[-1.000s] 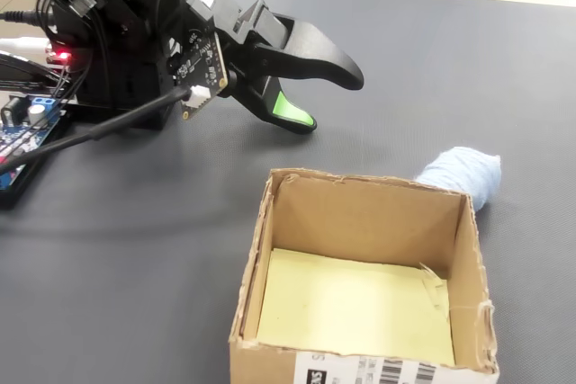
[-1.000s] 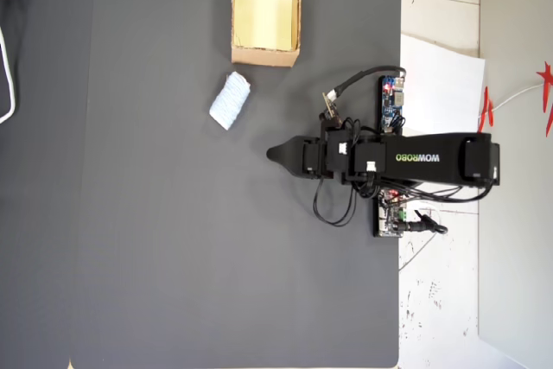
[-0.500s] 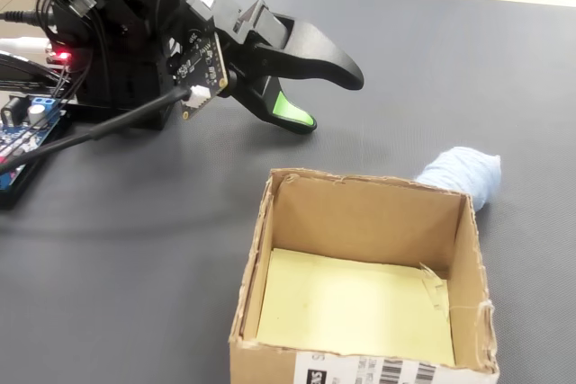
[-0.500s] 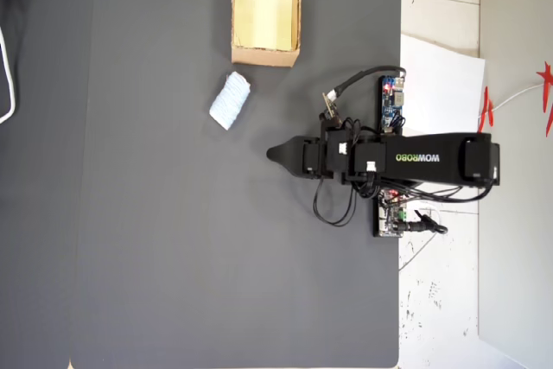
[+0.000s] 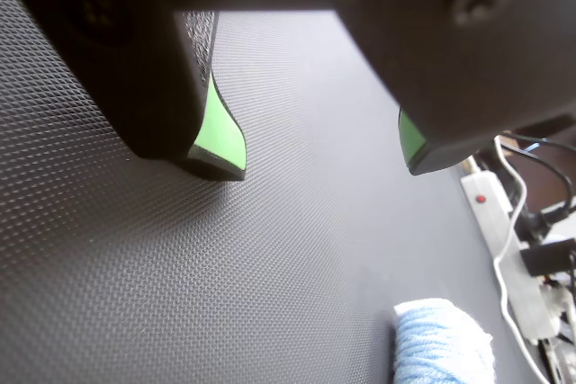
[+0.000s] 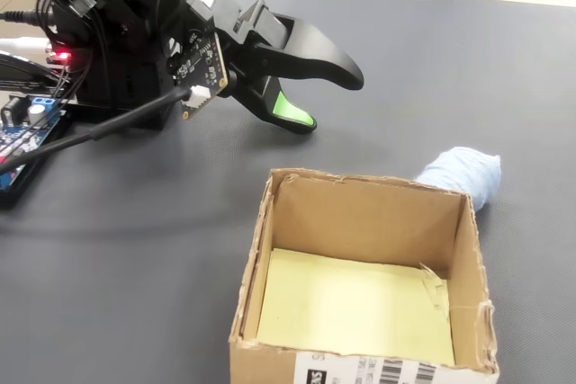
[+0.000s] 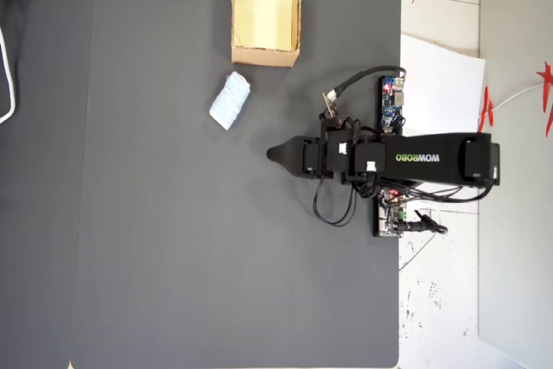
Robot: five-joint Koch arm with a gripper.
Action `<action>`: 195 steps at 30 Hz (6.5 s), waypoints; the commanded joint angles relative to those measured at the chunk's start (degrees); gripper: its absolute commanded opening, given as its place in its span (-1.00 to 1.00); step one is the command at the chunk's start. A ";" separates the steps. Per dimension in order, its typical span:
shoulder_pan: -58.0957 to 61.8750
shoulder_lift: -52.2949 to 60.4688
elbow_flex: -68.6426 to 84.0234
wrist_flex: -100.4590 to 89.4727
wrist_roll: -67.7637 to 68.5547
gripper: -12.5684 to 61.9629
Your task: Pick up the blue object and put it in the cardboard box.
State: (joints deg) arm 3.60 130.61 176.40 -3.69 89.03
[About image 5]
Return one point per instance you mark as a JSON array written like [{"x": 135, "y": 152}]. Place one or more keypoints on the light blue yarn block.
[{"x": 436, "y": 343}]

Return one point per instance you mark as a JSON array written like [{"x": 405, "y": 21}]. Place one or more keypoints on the black plug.
[{"x": 546, "y": 258}]

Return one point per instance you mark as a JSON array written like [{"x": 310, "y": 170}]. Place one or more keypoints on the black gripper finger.
[
  {"x": 450, "y": 65},
  {"x": 135, "y": 87}
]

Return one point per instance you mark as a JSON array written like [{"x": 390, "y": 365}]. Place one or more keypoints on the black textured mat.
[{"x": 270, "y": 244}]

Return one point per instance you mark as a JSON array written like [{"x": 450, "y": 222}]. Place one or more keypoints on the white power strip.
[{"x": 483, "y": 213}]

